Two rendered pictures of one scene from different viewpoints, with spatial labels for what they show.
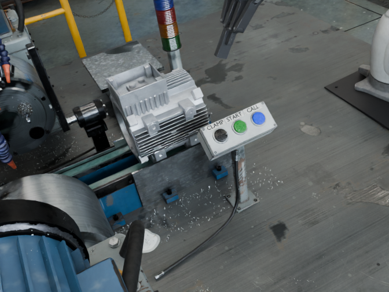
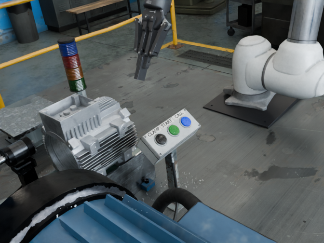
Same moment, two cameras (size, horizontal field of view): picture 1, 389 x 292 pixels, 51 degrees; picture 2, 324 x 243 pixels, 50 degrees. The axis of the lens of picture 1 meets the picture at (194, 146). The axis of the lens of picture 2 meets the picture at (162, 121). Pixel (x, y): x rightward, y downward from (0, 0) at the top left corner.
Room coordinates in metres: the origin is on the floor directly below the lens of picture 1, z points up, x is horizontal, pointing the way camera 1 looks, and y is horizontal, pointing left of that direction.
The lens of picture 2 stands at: (0.04, 0.22, 1.55)
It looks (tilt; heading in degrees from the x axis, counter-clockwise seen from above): 31 degrees down; 336
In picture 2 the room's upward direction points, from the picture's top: 7 degrees counter-clockwise
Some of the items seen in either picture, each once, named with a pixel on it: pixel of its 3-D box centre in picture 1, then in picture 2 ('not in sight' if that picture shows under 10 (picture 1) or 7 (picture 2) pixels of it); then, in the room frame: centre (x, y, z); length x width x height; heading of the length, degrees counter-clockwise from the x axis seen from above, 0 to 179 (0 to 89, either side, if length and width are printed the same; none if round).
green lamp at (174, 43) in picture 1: (171, 40); (76, 82); (1.24, 0.01, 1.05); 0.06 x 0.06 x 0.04
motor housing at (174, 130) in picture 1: (160, 115); (90, 140); (0.89, 0.08, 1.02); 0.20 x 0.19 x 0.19; 111
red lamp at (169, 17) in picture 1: (165, 14); (71, 60); (1.24, 0.01, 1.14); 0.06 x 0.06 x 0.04
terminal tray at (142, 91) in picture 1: (138, 91); (71, 117); (0.88, 0.11, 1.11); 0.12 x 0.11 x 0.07; 111
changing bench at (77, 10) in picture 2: not in sight; (109, 14); (5.70, -1.57, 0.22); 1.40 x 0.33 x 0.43; 107
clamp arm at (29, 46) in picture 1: (50, 90); not in sight; (0.94, 0.34, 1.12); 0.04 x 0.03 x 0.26; 111
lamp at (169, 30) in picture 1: (168, 27); (74, 71); (1.24, 0.01, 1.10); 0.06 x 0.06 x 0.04
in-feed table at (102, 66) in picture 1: (124, 76); (29, 125); (1.41, 0.22, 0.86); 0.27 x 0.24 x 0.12; 21
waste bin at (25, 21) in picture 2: not in sight; (22, 21); (6.06, -0.23, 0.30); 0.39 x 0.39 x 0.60
